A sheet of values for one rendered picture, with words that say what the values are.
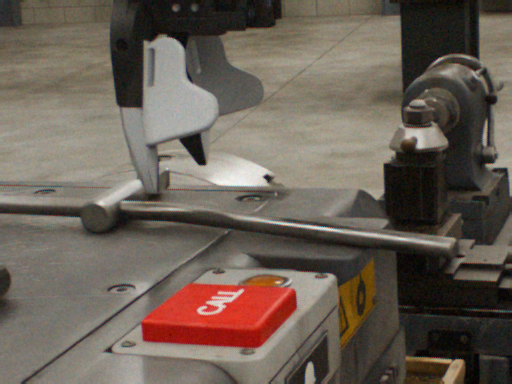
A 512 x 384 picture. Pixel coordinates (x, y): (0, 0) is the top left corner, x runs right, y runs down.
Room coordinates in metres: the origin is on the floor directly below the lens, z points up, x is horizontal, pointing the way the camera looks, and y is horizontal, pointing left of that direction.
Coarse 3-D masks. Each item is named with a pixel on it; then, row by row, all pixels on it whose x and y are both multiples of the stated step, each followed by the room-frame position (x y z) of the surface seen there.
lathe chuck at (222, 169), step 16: (176, 160) 1.08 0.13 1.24; (192, 160) 1.08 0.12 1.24; (208, 160) 1.09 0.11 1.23; (224, 160) 1.09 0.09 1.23; (240, 160) 1.10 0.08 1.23; (192, 176) 1.03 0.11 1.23; (208, 176) 1.04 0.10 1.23; (224, 176) 1.05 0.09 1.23; (240, 176) 1.06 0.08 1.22; (256, 176) 1.08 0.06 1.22; (272, 176) 1.09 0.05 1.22
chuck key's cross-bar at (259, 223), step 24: (72, 216) 0.79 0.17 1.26; (144, 216) 0.78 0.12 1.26; (168, 216) 0.77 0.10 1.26; (192, 216) 0.77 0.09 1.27; (216, 216) 0.76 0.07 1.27; (240, 216) 0.75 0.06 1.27; (264, 216) 0.74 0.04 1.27; (336, 240) 0.72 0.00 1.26; (360, 240) 0.71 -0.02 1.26; (384, 240) 0.70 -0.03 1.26; (408, 240) 0.69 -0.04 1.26; (432, 240) 0.69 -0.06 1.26; (456, 240) 0.69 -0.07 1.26
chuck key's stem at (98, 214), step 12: (168, 168) 0.88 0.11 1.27; (132, 180) 0.83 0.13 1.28; (168, 180) 0.88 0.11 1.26; (108, 192) 0.79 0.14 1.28; (120, 192) 0.80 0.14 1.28; (132, 192) 0.81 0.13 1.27; (144, 192) 0.82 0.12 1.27; (96, 204) 0.77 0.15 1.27; (108, 204) 0.77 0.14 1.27; (84, 216) 0.77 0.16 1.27; (96, 216) 0.77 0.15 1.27; (108, 216) 0.77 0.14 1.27; (120, 216) 0.78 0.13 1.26; (96, 228) 0.77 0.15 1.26; (108, 228) 0.77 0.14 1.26
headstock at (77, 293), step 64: (0, 192) 0.90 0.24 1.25; (64, 192) 0.89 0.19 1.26; (192, 192) 0.88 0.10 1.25; (256, 192) 0.87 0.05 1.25; (320, 192) 0.86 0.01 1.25; (0, 256) 0.73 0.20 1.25; (64, 256) 0.72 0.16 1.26; (128, 256) 0.72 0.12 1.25; (192, 256) 0.71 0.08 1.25; (384, 256) 0.86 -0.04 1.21; (0, 320) 0.61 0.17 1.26; (64, 320) 0.60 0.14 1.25; (128, 320) 0.60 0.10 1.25; (384, 320) 0.85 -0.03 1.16
